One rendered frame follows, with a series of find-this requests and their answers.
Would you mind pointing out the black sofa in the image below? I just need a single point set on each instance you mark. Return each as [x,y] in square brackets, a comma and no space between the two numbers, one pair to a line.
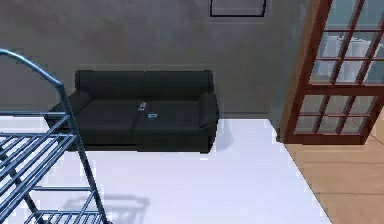
[173,116]

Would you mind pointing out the small blue flat device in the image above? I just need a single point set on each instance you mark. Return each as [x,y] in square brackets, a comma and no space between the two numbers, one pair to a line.
[152,116]

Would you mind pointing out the grey remote control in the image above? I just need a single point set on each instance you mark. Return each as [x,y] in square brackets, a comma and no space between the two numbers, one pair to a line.
[142,106]

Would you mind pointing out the blue metal shelf rack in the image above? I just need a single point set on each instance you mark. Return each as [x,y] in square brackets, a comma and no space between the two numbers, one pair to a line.
[68,110]

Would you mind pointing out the brown glass-paned door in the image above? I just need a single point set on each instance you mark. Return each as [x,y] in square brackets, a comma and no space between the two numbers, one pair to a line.
[336,86]

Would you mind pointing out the black framed wall picture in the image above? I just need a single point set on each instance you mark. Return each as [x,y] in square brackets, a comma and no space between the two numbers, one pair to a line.
[237,7]

